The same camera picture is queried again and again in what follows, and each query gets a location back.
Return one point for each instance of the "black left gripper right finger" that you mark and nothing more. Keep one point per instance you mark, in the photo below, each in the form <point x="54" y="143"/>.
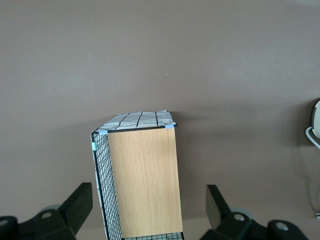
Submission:
<point x="220" y="215"/>

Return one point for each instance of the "brown table cover mat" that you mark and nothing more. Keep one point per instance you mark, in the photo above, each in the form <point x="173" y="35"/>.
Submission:
<point x="160" y="50"/>

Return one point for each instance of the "cream white toaster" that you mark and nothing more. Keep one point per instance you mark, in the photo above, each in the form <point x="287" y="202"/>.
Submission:
<point x="318" y="115"/>

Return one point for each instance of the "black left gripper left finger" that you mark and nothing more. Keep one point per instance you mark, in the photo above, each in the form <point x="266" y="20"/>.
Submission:
<point x="75" y="207"/>

